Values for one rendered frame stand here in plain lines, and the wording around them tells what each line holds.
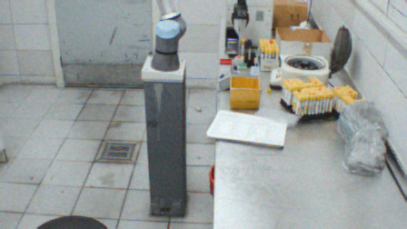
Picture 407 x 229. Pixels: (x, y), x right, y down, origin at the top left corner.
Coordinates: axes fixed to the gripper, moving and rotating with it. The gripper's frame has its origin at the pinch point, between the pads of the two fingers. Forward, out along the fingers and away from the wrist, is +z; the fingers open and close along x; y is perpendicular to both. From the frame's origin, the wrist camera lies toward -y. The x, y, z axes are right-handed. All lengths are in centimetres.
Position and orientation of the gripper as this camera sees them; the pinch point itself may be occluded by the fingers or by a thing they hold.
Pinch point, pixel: (239, 33)
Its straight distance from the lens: 241.2
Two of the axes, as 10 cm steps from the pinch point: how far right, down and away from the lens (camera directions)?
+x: -10.0, -0.5, 0.6
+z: -0.1, 8.9, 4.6
